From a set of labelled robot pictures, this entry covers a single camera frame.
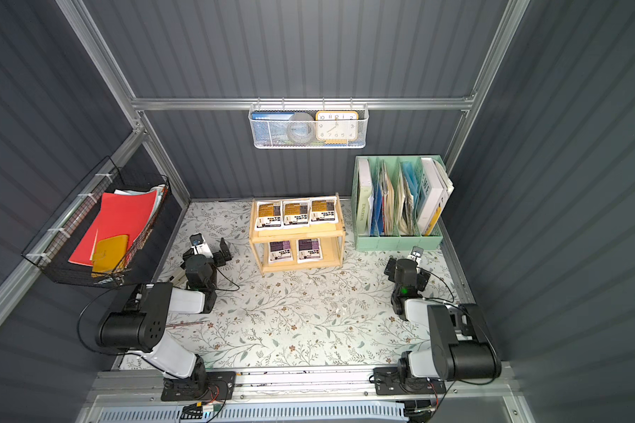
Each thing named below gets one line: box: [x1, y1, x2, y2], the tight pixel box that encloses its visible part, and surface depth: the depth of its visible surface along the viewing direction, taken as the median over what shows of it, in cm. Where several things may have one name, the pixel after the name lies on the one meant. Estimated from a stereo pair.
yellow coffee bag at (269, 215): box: [254, 200, 284, 231], surface depth 87 cm
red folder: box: [68, 190, 158, 268], surface depth 75 cm
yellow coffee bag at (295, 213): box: [282, 199, 311, 229], surface depth 88 cm
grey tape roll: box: [286, 111, 316, 145], surface depth 90 cm
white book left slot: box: [356, 158, 374, 236], surface depth 96 cm
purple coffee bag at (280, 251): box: [267, 239, 294, 265], surface depth 101 cm
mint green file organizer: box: [351, 155, 449, 251], surface depth 98 cm
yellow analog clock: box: [315, 110, 359, 145], surface depth 90 cm
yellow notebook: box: [90, 234, 129, 278], surface depth 69 cm
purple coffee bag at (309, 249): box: [296, 237, 323, 264], surface depth 101 cm
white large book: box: [417, 156, 455, 236], surface depth 95 cm
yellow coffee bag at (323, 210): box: [309, 195, 339, 225], surface depth 88 cm
